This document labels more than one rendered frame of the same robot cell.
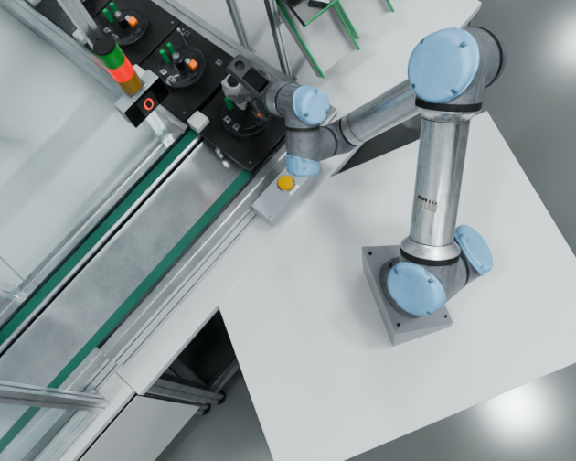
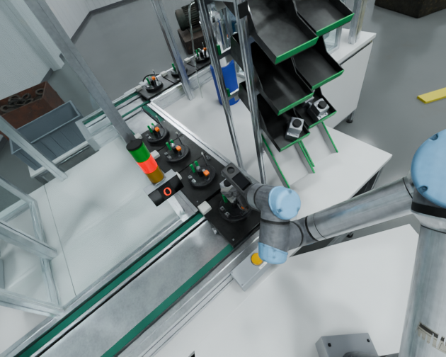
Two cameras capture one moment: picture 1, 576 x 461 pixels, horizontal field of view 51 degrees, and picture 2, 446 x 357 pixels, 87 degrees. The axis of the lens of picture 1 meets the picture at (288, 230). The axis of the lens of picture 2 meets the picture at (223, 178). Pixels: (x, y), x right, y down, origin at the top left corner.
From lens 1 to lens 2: 0.69 m
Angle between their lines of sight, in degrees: 21
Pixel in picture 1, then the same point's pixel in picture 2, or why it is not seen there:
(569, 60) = not seen: hidden behind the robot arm
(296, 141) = (269, 231)
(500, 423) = not seen: outside the picture
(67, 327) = (82, 347)
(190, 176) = (194, 242)
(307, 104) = (282, 201)
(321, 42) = (289, 166)
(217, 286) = (196, 333)
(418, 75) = (432, 175)
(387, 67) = (330, 187)
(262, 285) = (231, 341)
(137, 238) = (149, 282)
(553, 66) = not seen: hidden behind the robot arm
